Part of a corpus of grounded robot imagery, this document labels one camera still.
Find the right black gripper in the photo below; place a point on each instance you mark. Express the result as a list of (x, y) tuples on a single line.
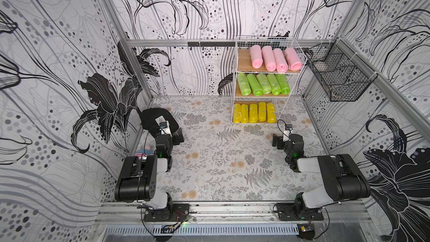
[(280, 141)]

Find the yellow roll front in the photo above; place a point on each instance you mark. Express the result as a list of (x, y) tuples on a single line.
[(253, 113)]

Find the yellow roll with label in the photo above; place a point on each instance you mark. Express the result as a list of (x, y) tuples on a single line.
[(237, 114)]

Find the green roll dark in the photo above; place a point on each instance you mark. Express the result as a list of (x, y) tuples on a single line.
[(254, 84)]

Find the green roll front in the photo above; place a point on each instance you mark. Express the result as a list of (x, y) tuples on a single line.
[(276, 89)]

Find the green roll sideways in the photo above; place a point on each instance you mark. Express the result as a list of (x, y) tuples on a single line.
[(283, 83)]

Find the pale green roll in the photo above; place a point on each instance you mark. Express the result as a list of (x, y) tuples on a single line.
[(262, 79)]

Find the pink roll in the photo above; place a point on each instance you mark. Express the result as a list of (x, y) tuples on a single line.
[(293, 60), (281, 63), (268, 59), (256, 56)]

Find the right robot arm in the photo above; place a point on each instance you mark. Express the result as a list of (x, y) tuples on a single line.
[(341, 177)]

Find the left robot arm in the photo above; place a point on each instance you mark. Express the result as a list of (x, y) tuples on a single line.
[(137, 182)]

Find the pink plush toy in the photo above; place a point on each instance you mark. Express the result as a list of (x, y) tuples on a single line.
[(141, 156)]

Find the black cap with label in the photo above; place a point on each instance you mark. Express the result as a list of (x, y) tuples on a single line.
[(152, 118)]

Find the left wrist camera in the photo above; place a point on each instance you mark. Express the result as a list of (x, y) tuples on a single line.
[(165, 128)]

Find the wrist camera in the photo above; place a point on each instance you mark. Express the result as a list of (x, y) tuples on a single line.
[(165, 128), (288, 129)]

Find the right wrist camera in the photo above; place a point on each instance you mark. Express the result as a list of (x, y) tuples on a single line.
[(288, 129)]

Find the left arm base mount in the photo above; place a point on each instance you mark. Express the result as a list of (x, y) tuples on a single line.
[(168, 212)]

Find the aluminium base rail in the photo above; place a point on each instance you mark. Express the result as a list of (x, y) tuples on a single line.
[(228, 212)]

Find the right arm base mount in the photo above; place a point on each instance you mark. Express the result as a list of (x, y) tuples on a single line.
[(291, 212)]

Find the white wire three-tier shelf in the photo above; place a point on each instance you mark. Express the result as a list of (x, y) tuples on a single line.
[(243, 64)]

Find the white slotted cable duct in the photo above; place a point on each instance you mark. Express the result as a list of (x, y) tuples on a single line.
[(205, 229)]

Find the black wire wall basket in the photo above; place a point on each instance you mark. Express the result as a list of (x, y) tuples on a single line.
[(338, 72)]

